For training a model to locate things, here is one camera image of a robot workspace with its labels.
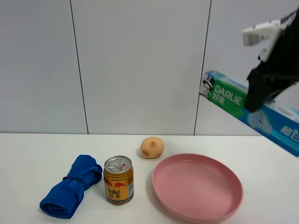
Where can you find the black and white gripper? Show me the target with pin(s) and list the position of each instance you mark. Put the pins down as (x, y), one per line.
(279, 60)

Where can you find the blue Darlie toothpaste box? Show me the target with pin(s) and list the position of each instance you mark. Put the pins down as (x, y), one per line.
(278, 123)

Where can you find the pink round plate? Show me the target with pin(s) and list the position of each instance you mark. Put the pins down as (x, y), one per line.
(197, 189)

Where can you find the yellow potato with red spots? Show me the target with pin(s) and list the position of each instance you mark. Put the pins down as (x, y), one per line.
(152, 147)

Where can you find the gold Red Bull can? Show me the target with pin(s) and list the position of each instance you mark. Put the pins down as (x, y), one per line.
(118, 177)

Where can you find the rolled blue cloth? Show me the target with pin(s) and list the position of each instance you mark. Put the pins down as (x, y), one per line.
(64, 198)

